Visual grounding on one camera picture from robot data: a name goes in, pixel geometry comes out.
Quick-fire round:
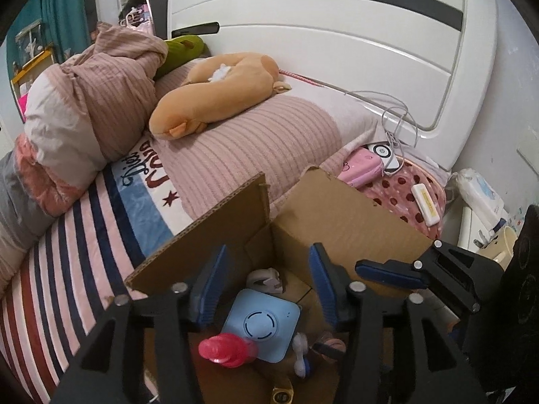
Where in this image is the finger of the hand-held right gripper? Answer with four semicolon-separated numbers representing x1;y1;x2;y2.
355;240;504;315

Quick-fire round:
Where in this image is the green plush toy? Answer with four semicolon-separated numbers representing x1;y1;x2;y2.
155;35;207;78

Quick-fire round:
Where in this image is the brown cardboard box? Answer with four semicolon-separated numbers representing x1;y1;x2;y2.
124;166;459;404

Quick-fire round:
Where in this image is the white rectangular case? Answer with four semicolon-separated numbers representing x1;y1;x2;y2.
412;184;439;224

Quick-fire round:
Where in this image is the pink ribbed pillow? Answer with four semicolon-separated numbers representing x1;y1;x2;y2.
154;57;380;220

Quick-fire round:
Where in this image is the white tissue pack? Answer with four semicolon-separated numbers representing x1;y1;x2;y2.
457;168;512;228

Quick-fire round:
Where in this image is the white contact lens case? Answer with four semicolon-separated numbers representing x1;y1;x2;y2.
292;332;313;379

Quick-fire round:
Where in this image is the orange plush toy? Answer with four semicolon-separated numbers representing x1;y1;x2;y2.
149;52;291;140

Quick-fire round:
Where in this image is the teal curtain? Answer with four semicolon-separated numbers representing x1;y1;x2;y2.
8;0;91;76

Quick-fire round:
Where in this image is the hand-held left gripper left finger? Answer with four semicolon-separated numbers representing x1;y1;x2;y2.
51;244;231;404

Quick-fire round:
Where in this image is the white bedside cabinet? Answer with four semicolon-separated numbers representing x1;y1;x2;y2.
457;204;506;255

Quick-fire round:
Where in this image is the pink patterned strap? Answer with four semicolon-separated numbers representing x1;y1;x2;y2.
279;68;326;90

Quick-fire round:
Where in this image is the yellow rack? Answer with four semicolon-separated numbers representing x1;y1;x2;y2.
10;48;57;89

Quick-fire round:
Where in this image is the white charging cable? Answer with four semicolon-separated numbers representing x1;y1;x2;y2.
347;90;419;177

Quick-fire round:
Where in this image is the pink plastic bottle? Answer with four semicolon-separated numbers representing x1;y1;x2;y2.
199;332;258;367

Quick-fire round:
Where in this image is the roll of tape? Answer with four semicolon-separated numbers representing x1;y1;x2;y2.
245;268;284;294

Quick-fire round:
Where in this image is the pink and grey quilt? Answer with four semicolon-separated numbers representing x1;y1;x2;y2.
0;21;169;291

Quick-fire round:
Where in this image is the small pink round container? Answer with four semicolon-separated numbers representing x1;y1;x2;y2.
314;332;347;363

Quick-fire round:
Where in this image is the white round-dial device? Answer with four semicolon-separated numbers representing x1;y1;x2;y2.
364;143;401;175

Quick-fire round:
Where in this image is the pink polka dot sheet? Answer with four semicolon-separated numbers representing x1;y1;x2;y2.
337;162;447;236

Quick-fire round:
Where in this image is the glass display case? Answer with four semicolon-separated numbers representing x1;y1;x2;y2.
14;25;47;57

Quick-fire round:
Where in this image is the cream mug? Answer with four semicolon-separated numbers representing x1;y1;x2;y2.
480;225;518;270

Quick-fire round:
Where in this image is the blue square speaker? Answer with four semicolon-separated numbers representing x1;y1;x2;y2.
221;290;302;363

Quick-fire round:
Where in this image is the white bed headboard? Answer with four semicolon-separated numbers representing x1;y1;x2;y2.
167;0;498;173

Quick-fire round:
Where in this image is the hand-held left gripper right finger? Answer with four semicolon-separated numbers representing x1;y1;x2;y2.
309;243;489;404

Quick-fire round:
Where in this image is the pink pouch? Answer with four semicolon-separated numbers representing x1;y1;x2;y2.
338;151;382;189

